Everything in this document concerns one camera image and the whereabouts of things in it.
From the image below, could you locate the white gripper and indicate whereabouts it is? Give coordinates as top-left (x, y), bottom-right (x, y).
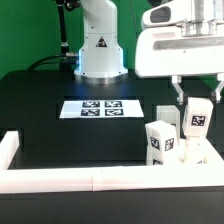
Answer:
top-left (135, 26), bottom-right (224, 105)

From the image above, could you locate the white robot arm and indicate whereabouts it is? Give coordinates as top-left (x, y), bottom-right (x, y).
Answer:
top-left (74, 0), bottom-right (224, 103)

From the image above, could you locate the white U-shaped fence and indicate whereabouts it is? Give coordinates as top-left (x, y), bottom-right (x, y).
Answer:
top-left (0, 131), bottom-right (224, 194)

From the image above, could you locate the white marker sheet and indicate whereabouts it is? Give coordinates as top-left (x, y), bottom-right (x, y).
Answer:
top-left (59, 100), bottom-right (144, 119)

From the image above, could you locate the black cable bundle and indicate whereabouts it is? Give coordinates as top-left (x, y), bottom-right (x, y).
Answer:
top-left (25, 51), bottom-right (79, 72)

